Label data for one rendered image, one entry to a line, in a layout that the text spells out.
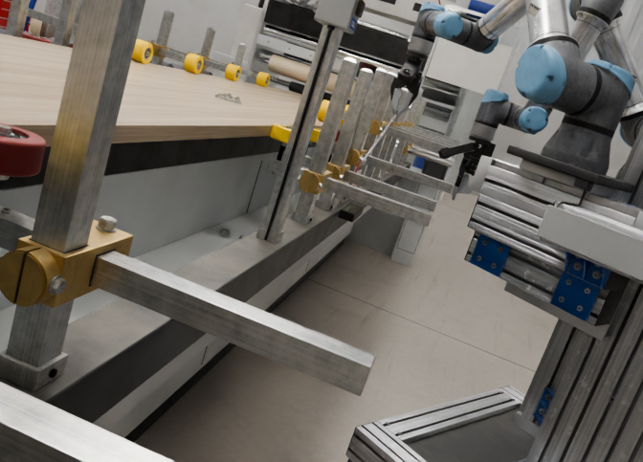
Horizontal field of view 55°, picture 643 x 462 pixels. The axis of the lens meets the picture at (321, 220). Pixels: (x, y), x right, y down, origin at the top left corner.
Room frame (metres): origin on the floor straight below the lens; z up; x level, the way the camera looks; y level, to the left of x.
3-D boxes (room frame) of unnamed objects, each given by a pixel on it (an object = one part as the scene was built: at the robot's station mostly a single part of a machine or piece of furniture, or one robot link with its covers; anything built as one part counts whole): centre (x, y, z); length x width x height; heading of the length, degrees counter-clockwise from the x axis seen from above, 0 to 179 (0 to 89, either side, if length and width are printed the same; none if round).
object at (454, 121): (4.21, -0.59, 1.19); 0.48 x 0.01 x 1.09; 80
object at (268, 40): (4.70, 0.05, 0.95); 1.65 x 0.70 x 1.90; 80
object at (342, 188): (1.54, -0.04, 0.80); 0.44 x 0.03 x 0.04; 80
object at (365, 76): (1.76, 0.01, 0.87); 0.04 x 0.04 x 0.48; 80
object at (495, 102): (1.99, -0.40, 1.13); 0.09 x 0.08 x 0.11; 87
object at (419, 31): (2.04, -0.13, 1.32); 0.09 x 0.08 x 0.11; 23
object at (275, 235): (1.26, 0.10, 0.93); 0.05 x 0.05 x 0.45; 80
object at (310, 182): (1.54, 0.05, 0.81); 0.14 x 0.06 x 0.05; 170
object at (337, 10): (1.26, 0.09, 1.18); 0.07 x 0.07 x 0.08; 80
